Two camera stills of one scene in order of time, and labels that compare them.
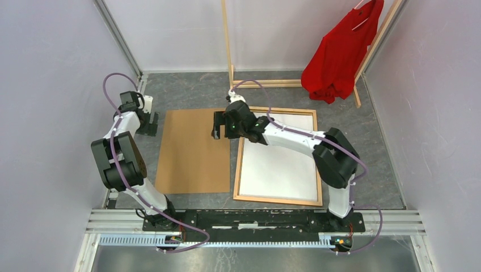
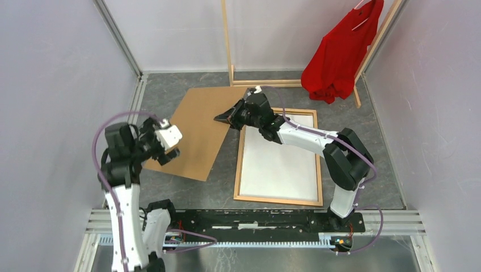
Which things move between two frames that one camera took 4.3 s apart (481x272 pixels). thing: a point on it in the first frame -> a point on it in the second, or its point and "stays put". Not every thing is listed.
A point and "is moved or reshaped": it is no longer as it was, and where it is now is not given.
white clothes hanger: [364, 21] stays put
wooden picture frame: [241, 161] stays put
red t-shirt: [330, 73] stays put
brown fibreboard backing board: [192, 160] is moved or reshaped
